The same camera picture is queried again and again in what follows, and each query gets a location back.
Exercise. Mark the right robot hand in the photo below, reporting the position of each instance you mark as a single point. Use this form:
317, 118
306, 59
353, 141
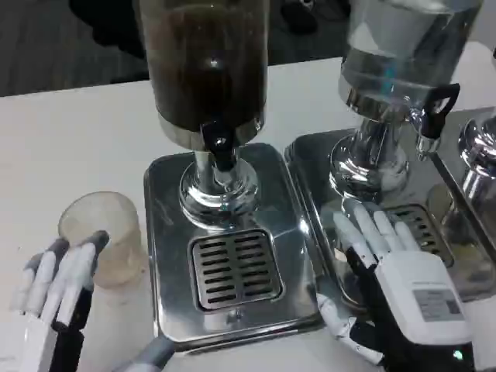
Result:
418, 294

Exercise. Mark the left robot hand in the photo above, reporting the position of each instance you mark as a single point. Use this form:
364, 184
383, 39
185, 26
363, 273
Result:
58, 286

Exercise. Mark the clear ribbed glass cup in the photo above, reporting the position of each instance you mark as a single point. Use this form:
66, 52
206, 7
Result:
112, 240

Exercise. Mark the slotted steel tray grid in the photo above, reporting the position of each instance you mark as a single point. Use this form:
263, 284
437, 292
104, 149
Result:
236, 269
420, 222

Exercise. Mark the steel drip tray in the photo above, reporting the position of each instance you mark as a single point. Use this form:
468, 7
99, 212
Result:
170, 248
310, 182
461, 182

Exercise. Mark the chrome dispenser foot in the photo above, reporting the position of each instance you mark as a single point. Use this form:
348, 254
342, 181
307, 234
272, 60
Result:
478, 151

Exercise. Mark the black tap with chrome spout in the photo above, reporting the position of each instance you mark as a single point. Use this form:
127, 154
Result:
219, 145

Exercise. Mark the dispenser with clear tank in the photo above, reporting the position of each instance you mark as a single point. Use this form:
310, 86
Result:
403, 50

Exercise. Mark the dispenser with dark drink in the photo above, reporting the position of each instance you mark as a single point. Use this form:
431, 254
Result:
201, 69

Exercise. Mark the large black background object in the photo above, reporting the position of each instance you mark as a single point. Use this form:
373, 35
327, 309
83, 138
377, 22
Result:
112, 27

